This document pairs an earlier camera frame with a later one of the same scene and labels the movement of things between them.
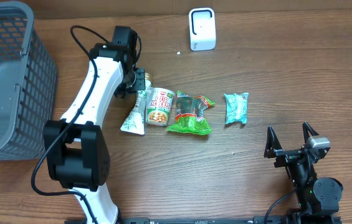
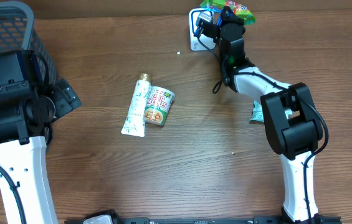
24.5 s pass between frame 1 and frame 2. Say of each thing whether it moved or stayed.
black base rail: stayed
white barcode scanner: stayed
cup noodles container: stayed
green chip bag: moved
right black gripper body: moved
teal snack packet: moved
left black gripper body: moved
